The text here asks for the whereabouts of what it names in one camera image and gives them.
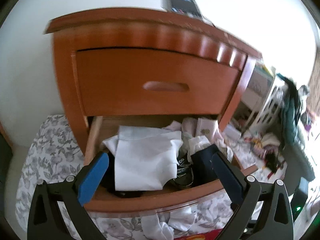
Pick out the wooden drawer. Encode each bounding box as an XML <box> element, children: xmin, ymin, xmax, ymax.
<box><xmin>76</xmin><ymin>49</ymin><xmax>239</xmax><ymax>116</ymax></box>
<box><xmin>82</xmin><ymin>114</ymin><xmax>258</xmax><ymax>214</ymax></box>

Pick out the white garment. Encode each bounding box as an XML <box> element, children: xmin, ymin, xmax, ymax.
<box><xmin>101</xmin><ymin>126</ymin><xmax>183</xmax><ymax>191</ymax></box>

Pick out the navy embroidered sock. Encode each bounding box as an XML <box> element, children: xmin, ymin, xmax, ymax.
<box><xmin>191</xmin><ymin>144</ymin><xmax>219</xmax><ymax>185</ymax></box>

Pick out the white hello kitty sock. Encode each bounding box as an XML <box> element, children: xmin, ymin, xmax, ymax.
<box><xmin>141</xmin><ymin>207</ymin><xmax>196</xmax><ymax>239</ymax></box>

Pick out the red floral blanket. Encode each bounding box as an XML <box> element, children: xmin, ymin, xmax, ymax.
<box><xmin>175</xmin><ymin>229</ymin><xmax>222</xmax><ymax>240</ymax></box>

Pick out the colourful toy pile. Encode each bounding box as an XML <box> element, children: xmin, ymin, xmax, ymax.
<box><xmin>245</xmin><ymin>133</ymin><xmax>287</xmax><ymax>180</ymax></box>

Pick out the grey floral quilt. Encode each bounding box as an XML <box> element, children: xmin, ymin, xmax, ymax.
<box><xmin>15</xmin><ymin>115</ymin><xmax>233</xmax><ymax>239</ymax></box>

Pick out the grey black underwear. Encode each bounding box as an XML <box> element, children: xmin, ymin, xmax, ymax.
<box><xmin>169</xmin><ymin>154</ymin><xmax>194</xmax><ymax>189</ymax></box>

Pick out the pink pineapple sock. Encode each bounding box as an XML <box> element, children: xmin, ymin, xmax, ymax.
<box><xmin>195</xmin><ymin>118</ymin><xmax>219</xmax><ymax>141</ymax></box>

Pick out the teal jacket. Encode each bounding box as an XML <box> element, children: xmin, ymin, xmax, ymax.
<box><xmin>277</xmin><ymin>73</ymin><xmax>310</xmax><ymax>150</ymax></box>

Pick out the small white bedside shelf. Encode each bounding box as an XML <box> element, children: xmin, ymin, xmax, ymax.
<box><xmin>240</xmin><ymin>62</ymin><xmax>274</xmax><ymax>118</ymax></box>

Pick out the wooden nightstand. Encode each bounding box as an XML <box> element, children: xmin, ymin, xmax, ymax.
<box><xmin>46</xmin><ymin>8</ymin><xmax>262</xmax><ymax>154</ymax></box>

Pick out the black remote control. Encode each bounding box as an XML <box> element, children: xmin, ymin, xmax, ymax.
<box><xmin>161</xmin><ymin>0</ymin><xmax>215</xmax><ymax>26</ymax></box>

